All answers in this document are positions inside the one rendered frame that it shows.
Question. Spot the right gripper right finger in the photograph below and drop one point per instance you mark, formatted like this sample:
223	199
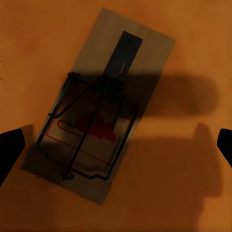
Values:
224	143

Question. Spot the mousetrap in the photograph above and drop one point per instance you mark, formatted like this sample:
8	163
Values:
88	129

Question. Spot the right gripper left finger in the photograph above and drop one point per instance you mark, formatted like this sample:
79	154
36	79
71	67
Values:
12	144

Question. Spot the cabinet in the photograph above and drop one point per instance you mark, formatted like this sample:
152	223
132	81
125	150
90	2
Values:
173	177

